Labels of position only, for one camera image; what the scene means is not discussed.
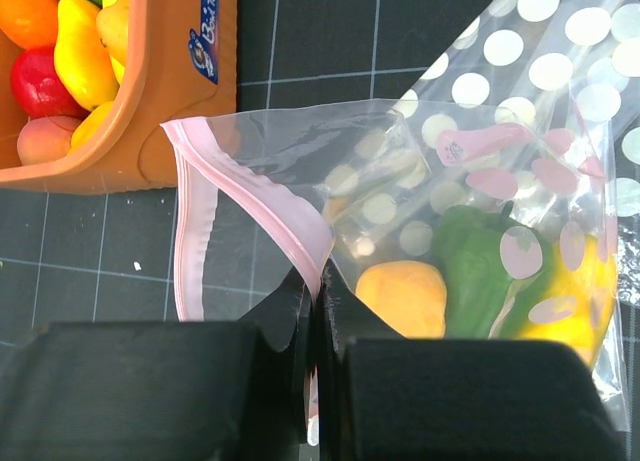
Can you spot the pink polka dot zip bag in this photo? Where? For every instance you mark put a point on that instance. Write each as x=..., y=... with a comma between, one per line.
x=355, y=185

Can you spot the peach toy fruit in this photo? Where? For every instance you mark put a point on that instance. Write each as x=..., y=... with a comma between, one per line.
x=46, y=139

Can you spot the yellow toy lemon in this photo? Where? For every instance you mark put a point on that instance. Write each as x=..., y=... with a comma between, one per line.
x=409, y=296

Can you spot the red toy apple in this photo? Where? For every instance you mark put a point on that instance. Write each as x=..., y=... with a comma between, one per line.
x=37, y=88

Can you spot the toy orange fruit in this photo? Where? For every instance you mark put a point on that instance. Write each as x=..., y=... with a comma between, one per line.
x=30, y=23

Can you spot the orange plastic basket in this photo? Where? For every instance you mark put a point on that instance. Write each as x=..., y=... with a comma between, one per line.
x=181, y=62

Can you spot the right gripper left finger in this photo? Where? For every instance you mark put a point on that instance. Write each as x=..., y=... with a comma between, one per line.
x=212, y=390

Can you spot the white polka dot zip bag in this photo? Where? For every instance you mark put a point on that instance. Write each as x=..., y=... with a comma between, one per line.
x=547, y=64

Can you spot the yellow toy banana bunch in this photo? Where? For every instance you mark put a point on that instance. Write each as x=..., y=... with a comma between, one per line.
x=112, y=23

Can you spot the yellow toy mango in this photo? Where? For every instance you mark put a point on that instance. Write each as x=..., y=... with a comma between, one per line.
x=81, y=61
x=577, y=306

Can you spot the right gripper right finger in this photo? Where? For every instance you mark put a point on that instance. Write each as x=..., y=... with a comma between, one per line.
x=384, y=397

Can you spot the green toy bell pepper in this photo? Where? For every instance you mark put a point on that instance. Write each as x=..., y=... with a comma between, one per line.
x=495, y=270

